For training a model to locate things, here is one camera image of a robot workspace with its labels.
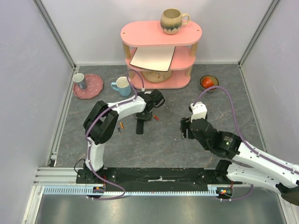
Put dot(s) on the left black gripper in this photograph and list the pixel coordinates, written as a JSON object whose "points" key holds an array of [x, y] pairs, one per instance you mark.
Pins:
{"points": [[138, 115]]}

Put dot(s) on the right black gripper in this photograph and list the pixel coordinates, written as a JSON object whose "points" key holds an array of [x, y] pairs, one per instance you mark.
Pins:
{"points": [[185, 127]]}

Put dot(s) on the black remote control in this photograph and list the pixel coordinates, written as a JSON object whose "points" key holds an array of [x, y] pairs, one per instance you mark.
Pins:
{"points": [[139, 127]]}

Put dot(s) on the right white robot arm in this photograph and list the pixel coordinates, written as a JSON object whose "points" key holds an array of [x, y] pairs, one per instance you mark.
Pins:
{"points": [[242, 162]]}

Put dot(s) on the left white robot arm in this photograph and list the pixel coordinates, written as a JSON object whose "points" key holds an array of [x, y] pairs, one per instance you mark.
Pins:
{"points": [[101, 122]]}

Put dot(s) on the light blue mug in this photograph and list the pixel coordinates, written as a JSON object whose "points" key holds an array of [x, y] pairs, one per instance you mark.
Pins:
{"points": [[122, 86]]}

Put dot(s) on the beige painted bowl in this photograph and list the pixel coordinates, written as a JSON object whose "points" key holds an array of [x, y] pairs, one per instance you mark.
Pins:
{"points": [[156, 76]]}

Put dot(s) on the orange cup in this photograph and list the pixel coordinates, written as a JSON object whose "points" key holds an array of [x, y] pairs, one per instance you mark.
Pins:
{"points": [[207, 82]]}

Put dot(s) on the patterned small bowl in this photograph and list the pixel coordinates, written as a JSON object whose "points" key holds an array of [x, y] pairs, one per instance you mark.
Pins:
{"points": [[214, 79]]}

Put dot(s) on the pink three-tier shelf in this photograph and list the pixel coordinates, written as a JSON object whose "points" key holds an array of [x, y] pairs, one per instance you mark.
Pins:
{"points": [[149, 34]]}

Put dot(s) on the white square plate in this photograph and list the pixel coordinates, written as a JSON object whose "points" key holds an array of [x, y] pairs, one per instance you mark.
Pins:
{"points": [[153, 58]]}

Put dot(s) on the pink dotted plate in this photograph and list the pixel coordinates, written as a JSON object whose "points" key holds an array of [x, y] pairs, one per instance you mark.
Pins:
{"points": [[94, 87]]}

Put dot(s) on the grey dotted mug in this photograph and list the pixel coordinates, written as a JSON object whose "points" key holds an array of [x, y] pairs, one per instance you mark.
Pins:
{"points": [[80, 81]]}

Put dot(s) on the beige ceramic mug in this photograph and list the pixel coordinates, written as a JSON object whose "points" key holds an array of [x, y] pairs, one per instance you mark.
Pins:
{"points": [[172, 20]]}

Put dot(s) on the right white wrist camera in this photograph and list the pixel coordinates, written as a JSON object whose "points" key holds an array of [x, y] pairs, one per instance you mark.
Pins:
{"points": [[198, 110]]}

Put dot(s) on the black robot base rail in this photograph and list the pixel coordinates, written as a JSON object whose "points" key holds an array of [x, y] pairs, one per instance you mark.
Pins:
{"points": [[160, 179]]}

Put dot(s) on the white cable duct strip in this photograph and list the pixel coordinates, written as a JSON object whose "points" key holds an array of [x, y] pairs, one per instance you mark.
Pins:
{"points": [[100, 191]]}

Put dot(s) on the aluminium frame front rail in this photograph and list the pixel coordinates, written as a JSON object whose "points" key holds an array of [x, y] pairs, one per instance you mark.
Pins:
{"points": [[56, 176]]}

